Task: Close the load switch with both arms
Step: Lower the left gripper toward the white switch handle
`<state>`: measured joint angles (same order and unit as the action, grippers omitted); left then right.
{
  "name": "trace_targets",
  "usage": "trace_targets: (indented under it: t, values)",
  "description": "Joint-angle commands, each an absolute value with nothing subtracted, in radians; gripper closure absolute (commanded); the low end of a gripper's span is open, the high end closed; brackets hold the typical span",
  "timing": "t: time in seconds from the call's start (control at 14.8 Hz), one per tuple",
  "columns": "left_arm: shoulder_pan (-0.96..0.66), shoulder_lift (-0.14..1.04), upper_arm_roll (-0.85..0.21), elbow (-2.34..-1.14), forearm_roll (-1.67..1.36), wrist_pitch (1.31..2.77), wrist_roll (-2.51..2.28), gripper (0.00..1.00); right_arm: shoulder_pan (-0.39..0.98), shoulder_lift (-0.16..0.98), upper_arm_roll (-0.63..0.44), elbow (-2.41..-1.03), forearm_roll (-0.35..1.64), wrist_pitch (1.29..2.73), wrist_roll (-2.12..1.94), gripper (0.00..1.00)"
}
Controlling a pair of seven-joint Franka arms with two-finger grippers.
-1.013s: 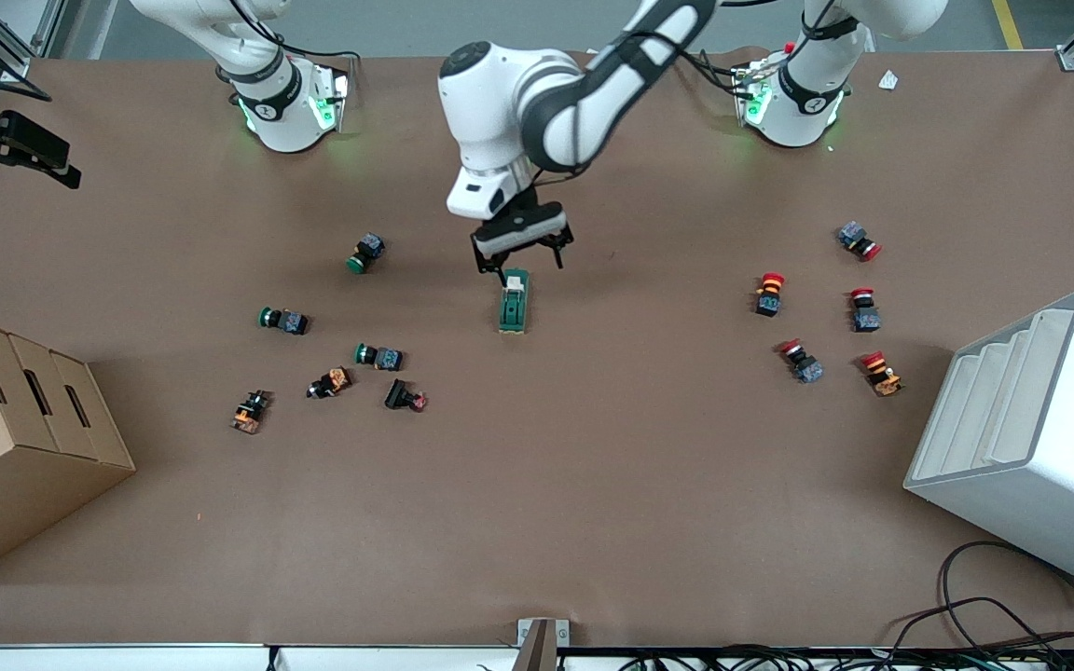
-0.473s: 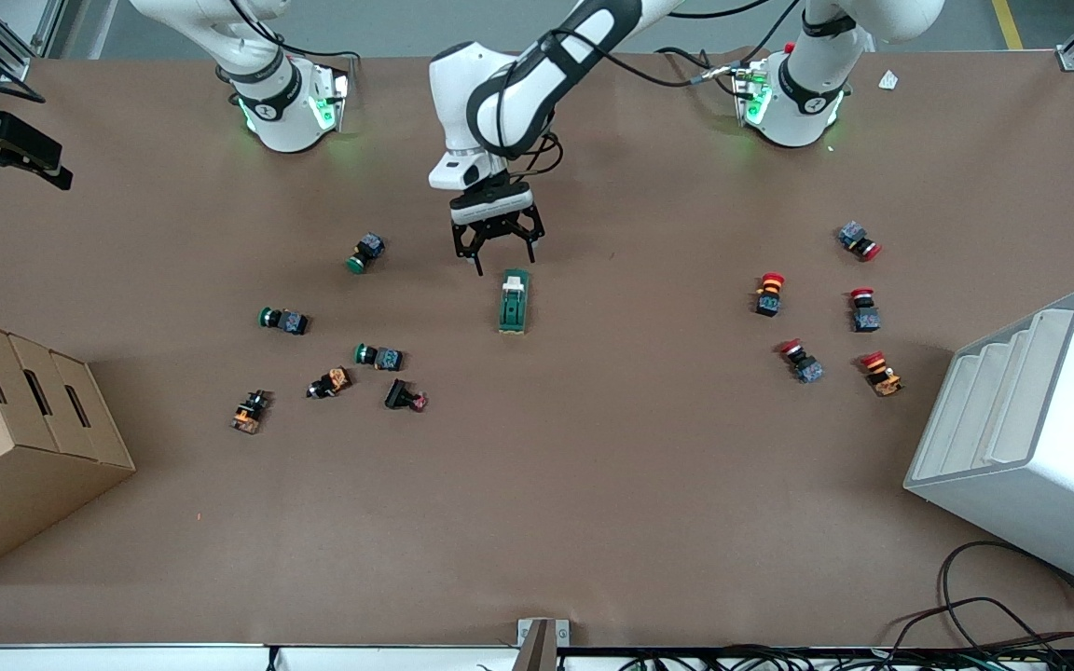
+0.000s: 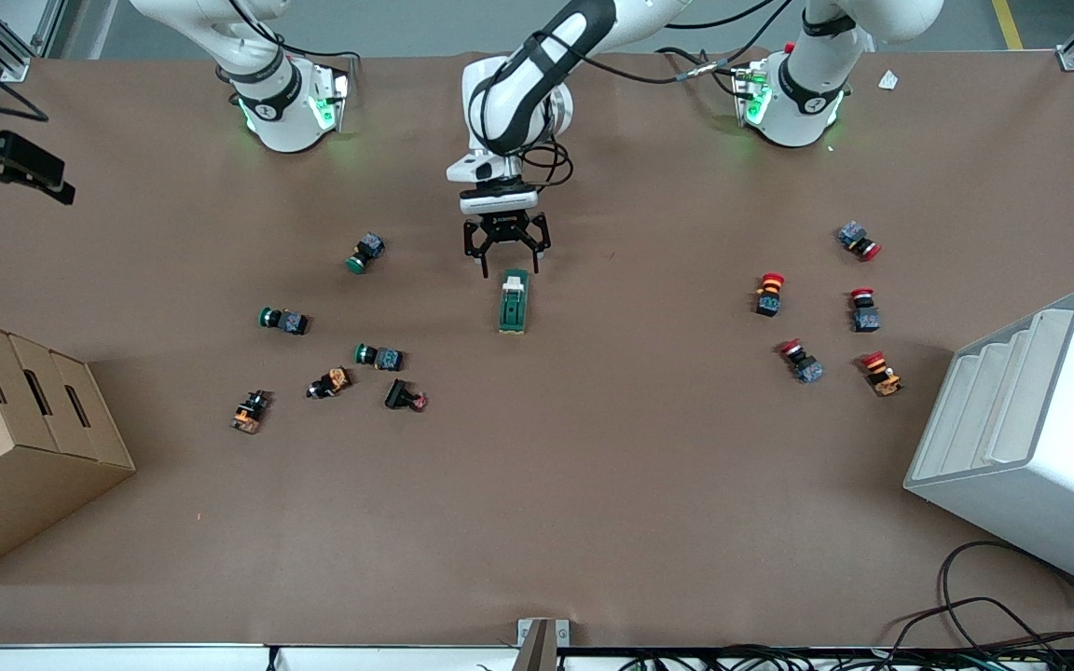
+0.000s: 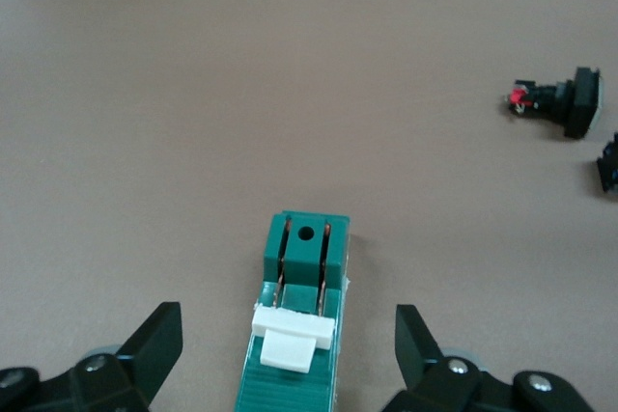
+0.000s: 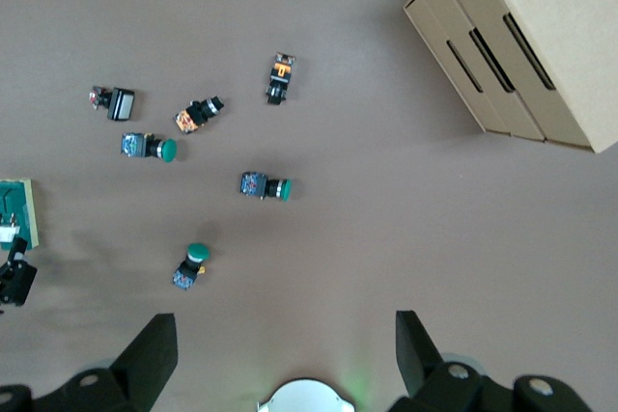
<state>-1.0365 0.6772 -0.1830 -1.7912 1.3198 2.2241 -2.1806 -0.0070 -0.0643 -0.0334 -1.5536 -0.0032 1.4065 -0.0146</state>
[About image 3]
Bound green load switch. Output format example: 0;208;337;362
497;267;532;336

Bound green push button grey base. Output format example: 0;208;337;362
346;232;386;275
354;343;405;372
258;307;310;336

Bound black push button red base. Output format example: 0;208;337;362
384;378;429;412

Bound black push button orange base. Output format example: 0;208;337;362
307;367;352;400
230;390;272;435

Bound red mushroom button orange base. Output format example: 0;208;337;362
860;350;904;398
754;272;787;318

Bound brown cardboard box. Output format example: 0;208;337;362
0;311;137;586

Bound white slotted storage bin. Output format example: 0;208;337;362
903;288;1074;599

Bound black cable with metal connector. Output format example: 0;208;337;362
537;0;804;87

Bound black right base cable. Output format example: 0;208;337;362
225;0;363;62

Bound grey metal table bracket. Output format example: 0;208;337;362
516;618;571;671

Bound white table edge rail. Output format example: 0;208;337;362
0;643;519;671

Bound black cable bundle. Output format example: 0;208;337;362
556;643;1074;671

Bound black looped floor cable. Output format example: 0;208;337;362
938;541;1074;653

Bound black arched floor cable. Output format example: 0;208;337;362
877;596;1074;653

